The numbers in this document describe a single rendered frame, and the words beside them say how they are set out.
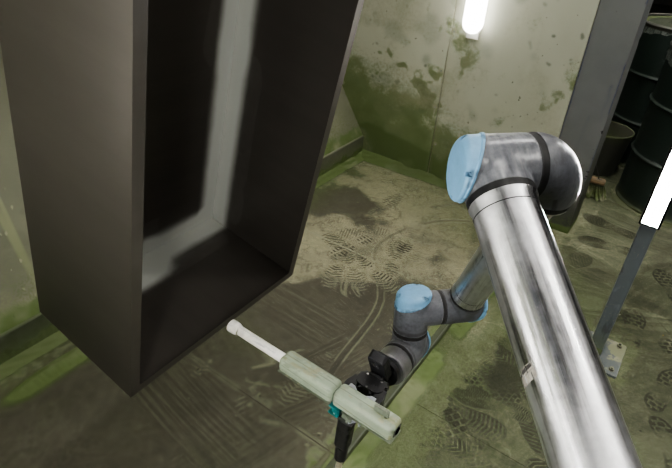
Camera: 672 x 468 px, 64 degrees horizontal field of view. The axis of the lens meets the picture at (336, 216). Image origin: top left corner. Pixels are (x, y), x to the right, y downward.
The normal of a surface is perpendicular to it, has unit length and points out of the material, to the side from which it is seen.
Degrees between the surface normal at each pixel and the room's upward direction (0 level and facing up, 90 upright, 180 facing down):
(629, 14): 90
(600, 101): 90
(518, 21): 90
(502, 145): 22
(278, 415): 0
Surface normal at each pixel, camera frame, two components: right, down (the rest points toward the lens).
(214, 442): 0.06, -0.85
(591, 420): -0.13, -0.47
